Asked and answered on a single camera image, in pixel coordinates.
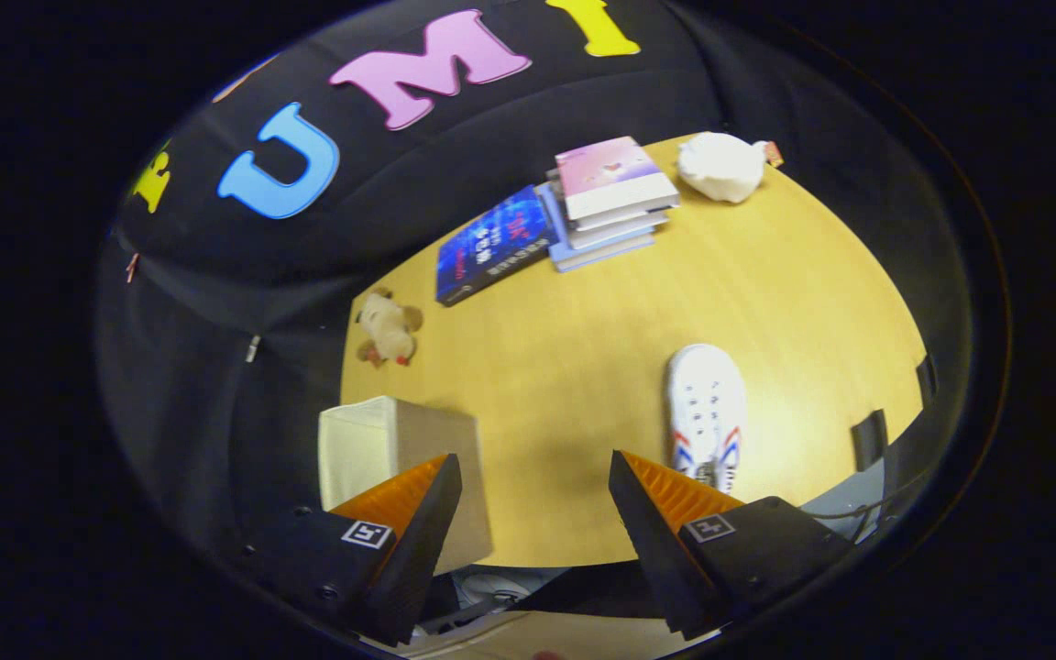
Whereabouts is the white middle book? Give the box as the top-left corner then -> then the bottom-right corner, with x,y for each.
565,203 -> 672,251

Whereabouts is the dark blue book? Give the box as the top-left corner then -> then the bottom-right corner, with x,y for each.
434,185 -> 558,308

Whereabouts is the white plush toy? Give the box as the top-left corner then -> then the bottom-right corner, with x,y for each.
676,131 -> 786,205

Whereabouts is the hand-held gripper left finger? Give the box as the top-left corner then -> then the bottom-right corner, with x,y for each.
239,452 -> 465,647

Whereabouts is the pale blue book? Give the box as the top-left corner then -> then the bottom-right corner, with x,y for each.
535,181 -> 657,274

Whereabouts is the cream fabric storage box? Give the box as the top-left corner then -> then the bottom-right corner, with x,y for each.
318,395 -> 495,576

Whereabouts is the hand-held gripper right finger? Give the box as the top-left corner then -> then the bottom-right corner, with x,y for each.
607,448 -> 859,641

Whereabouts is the pink cover book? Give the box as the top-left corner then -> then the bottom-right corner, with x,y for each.
553,136 -> 681,223

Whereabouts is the beige plush dog toy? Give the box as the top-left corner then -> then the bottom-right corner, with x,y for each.
355,287 -> 424,369

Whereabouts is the white canvas shoe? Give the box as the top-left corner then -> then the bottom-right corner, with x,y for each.
665,343 -> 750,496

